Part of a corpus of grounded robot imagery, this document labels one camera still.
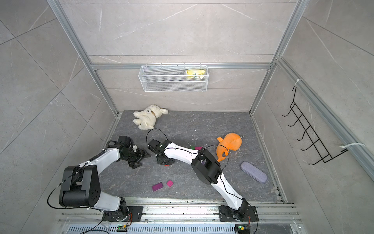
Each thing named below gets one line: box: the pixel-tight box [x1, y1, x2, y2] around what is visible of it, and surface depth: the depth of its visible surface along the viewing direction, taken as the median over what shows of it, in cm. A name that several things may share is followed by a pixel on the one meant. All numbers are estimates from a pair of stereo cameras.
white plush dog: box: [132, 104, 169, 131], surface depth 108 cm
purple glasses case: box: [240, 160, 268, 184], surface depth 87 cm
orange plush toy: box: [216, 133, 243, 162], surface depth 97 cm
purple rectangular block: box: [151, 181, 164, 192], surface depth 84 cm
